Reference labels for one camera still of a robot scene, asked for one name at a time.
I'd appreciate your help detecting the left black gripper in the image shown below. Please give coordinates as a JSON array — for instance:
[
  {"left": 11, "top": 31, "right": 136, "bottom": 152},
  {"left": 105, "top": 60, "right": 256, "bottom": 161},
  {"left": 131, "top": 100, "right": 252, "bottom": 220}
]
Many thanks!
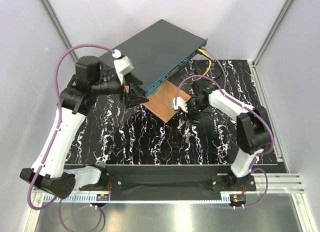
[{"left": 91, "top": 72, "right": 149, "bottom": 108}]

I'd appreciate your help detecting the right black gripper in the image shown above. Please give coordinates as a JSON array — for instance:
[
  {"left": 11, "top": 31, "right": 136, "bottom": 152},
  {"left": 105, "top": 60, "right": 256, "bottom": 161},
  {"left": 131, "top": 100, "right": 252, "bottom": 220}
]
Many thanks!
[{"left": 180, "top": 99, "right": 208, "bottom": 127}]

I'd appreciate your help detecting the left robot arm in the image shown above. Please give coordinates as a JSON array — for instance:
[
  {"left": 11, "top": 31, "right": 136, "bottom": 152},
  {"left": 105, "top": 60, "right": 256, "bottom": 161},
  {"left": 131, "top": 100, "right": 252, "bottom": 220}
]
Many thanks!
[{"left": 20, "top": 55, "right": 148, "bottom": 199}]

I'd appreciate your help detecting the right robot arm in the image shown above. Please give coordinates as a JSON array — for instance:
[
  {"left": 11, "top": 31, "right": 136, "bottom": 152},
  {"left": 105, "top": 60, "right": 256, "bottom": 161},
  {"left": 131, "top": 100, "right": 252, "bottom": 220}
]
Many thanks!
[{"left": 185, "top": 80, "right": 275, "bottom": 190}]

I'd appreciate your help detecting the wooden base board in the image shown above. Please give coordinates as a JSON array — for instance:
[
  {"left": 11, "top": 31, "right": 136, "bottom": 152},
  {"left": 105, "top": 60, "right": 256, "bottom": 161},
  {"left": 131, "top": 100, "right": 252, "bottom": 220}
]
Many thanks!
[{"left": 136, "top": 81, "right": 178, "bottom": 123}]

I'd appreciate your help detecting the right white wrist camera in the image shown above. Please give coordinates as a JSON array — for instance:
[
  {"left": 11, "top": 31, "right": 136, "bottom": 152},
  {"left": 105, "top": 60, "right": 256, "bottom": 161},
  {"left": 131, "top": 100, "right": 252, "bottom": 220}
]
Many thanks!
[{"left": 171, "top": 97, "right": 188, "bottom": 113}]

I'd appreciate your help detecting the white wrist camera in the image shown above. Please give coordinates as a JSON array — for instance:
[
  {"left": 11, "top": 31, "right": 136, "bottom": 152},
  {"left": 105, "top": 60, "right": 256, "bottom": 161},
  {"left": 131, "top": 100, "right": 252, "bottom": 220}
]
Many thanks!
[
  {"left": 112, "top": 50, "right": 134, "bottom": 85},
  {"left": 171, "top": 97, "right": 188, "bottom": 113}
]

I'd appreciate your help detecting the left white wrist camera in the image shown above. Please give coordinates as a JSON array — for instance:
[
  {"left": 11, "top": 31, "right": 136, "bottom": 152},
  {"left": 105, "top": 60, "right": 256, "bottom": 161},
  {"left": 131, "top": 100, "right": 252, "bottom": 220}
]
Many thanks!
[{"left": 112, "top": 50, "right": 134, "bottom": 85}]

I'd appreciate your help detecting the dark grey network switch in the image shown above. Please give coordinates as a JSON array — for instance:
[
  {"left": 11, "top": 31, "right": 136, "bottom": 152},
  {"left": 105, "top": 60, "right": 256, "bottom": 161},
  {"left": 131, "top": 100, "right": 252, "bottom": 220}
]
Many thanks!
[{"left": 97, "top": 19, "right": 208, "bottom": 98}]

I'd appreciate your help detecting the black network cable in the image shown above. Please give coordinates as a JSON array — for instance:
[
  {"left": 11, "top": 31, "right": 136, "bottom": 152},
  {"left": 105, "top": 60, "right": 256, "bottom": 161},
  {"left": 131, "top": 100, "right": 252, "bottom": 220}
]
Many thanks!
[{"left": 191, "top": 66, "right": 226, "bottom": 85}]

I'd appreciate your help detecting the yellow network cable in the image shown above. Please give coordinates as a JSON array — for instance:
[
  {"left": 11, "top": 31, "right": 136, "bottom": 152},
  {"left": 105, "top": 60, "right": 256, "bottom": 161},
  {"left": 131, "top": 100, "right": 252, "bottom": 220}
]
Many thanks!
[{"left": 191, "top": 48, "right": 213, "bottom": 82}]

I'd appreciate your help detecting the grey network cable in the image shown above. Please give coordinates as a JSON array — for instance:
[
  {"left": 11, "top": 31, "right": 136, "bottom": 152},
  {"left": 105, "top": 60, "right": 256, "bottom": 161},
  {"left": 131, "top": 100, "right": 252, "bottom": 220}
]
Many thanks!
[{"left": 199, "top": 48, "right": 227, "bottom": 90}]

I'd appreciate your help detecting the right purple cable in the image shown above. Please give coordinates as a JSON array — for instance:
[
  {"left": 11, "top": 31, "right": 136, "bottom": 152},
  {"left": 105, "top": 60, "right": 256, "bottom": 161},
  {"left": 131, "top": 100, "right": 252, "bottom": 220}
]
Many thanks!
[{"left": 174, "top": 75, "right": 276, "bottom": 209}]

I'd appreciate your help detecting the purple cable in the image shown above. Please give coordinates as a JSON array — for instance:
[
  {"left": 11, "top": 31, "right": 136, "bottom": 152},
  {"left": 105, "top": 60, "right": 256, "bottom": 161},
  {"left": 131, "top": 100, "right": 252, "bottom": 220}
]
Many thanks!
[
  {"left": 174, "top": 75, "right": 276, "bottom": 209},
  {"left": 26, "top": 44, "right": 121, "bottom": 231}
]

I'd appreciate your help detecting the left aluminium frame post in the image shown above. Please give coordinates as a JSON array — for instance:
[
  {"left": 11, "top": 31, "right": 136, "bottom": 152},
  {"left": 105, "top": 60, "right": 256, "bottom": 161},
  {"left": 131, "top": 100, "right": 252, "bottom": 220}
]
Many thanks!
[{"left": 39, "top": 0, "right": 72, "bottom": 50}]

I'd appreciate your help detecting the aluminium frame post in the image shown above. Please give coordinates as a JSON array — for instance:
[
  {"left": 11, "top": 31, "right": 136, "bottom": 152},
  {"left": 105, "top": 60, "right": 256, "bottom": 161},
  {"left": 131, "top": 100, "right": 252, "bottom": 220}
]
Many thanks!
[
  {"left": 39, "top": 0, "right": 72, "bottom": 50},
  {"left": 252, "top": 0, "right": 301, "bottom": 67}
]

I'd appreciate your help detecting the aluminium rail profile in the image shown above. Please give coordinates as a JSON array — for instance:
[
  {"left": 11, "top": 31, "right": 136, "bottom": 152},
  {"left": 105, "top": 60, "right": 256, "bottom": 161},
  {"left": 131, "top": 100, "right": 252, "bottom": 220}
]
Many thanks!
[{"left": 253, "top": 173, "right": 304, "bottom": 194}]

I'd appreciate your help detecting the slotted cable duct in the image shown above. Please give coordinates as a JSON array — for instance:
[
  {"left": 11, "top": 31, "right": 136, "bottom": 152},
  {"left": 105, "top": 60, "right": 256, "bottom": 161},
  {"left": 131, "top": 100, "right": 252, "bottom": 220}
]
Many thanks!
[{"left": 43, "top": 191, "right": 247, "bottom": 204}]

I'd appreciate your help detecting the right aluminium frame post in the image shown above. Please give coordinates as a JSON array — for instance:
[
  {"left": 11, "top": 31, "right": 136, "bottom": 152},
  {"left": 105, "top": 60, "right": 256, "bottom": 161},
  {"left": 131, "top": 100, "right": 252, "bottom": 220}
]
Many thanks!
[{"left": 252, "top": 0, "right": 301, "bottom": 67}]

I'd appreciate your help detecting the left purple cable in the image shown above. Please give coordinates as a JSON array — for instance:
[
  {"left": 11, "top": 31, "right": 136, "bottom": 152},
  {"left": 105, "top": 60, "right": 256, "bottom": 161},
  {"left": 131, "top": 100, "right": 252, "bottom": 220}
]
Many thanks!
[{"left": 26, "top": 44, "right": 121, "bottom": 231}]

